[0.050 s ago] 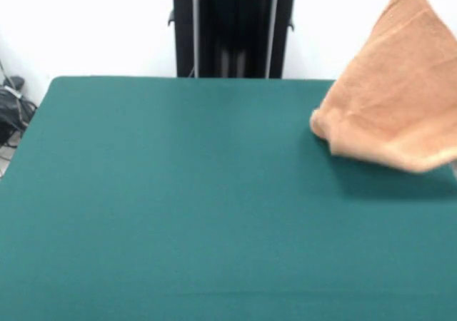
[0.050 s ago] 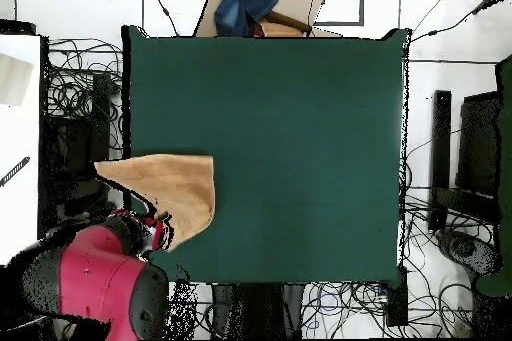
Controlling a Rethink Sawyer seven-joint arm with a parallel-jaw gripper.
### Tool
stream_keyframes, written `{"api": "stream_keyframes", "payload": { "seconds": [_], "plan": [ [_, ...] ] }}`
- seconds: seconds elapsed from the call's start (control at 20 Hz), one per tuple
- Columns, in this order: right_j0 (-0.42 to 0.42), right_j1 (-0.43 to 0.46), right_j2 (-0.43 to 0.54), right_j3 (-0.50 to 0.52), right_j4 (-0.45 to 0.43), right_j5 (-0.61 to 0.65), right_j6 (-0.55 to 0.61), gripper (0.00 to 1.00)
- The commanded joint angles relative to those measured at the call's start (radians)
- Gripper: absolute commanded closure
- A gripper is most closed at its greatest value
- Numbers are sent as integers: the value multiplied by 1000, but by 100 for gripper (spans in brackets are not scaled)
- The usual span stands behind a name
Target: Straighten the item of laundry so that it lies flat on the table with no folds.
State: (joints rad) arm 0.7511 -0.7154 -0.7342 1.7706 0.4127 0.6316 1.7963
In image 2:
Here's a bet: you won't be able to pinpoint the tan terry towel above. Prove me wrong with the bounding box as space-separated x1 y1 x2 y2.
93 153 216 253

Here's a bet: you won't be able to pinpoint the white table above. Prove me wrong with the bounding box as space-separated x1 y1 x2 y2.
0 34 41 268

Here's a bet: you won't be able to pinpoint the dark green table cloth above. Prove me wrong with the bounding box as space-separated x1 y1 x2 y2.
121 25 410 286

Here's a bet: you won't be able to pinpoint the blue jeans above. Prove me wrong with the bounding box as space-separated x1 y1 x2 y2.
213 0 280 37

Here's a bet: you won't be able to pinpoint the black stand base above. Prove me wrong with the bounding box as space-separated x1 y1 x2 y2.
437 228 503 278

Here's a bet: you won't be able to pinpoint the green fabric sheet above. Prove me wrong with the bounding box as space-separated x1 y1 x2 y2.
475 54 512 298

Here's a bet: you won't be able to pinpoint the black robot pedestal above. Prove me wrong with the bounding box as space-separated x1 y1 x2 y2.
211 282 305 340

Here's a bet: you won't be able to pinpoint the black striped strap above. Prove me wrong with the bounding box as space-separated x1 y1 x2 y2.
0 155 31 188

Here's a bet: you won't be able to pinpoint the black cable tangle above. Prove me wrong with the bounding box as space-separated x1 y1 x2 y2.
45 38 123 150
301 280 473 338

